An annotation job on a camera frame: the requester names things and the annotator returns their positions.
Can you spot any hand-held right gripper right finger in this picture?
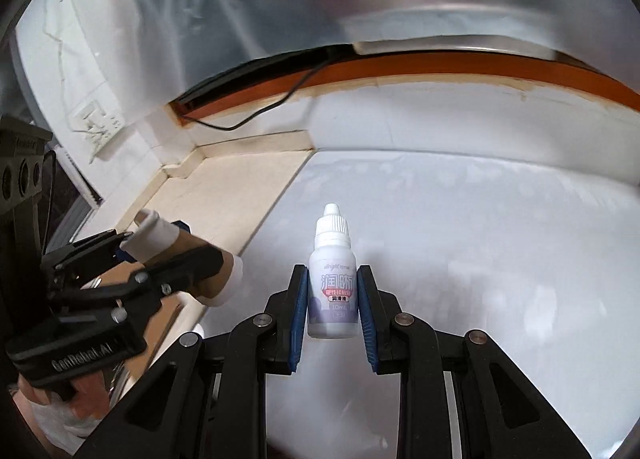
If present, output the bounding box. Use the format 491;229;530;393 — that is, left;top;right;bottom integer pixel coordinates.
357;264;593;459

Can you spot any brown wooden window frame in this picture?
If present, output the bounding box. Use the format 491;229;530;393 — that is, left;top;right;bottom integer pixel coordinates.
170;54;640;127

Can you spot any silver metal bar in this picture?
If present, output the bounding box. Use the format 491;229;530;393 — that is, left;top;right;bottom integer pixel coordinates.
352;34;566;62

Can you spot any white dropper bottle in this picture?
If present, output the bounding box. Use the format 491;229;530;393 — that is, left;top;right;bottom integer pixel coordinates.
306;203;360;340

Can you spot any person's left hand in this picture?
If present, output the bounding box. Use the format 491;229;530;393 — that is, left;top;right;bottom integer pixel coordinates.
15;365;113;442

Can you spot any brown cardboard sheet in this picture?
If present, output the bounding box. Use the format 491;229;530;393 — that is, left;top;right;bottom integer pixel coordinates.
125;300;183;367

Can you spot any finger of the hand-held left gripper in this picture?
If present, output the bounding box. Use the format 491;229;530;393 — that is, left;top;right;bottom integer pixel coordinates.
47;246;226;310
40;230;137;286

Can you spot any white wall socket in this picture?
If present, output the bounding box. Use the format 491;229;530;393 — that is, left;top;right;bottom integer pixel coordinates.
70;99;123;160

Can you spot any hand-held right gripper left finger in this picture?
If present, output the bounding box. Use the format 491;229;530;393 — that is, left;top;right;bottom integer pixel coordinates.
75;264;308;459

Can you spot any aluminium sliding window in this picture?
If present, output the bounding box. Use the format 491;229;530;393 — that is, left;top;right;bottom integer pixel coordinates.
42;146;103;245

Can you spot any black cable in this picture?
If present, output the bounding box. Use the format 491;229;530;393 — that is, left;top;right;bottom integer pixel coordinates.
182;46;341;132

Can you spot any brown glass bottle white cap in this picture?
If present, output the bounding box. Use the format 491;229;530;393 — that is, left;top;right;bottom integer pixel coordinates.
120;209;246;307

